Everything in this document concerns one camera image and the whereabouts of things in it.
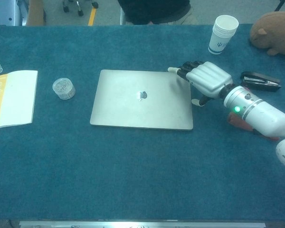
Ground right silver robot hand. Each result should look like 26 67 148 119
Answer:
167 60 233 107

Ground silver laptop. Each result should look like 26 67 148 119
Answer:
89 69 194 131

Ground white paper cup stack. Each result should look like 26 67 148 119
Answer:
208 15 239 55

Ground red-brown folded cloth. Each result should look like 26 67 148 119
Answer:
228 113 280 143

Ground black stapler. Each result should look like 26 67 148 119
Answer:
240 70 282 93

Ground brown plush animal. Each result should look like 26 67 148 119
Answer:
249 11 285 60

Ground seated person in black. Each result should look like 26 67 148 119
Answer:
117 0 193 25

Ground black tripod legs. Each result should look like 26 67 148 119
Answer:
274 0 285 12

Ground blue carpet table cover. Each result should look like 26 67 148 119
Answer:
0 25 285 220

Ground clear jar of paper clips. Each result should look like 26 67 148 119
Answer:
52 77 76 100

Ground office chair wheel base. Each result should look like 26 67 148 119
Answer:
62 0 99 17

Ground brown cardboard box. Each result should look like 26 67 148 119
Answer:
26 0 47 26

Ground orange white Lexicon booklet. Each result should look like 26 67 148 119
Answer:
0 70 38 130

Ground grey metal cabinet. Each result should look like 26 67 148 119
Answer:
0 0 29 26

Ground aluminium frame rail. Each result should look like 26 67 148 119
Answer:
19 220 266 228

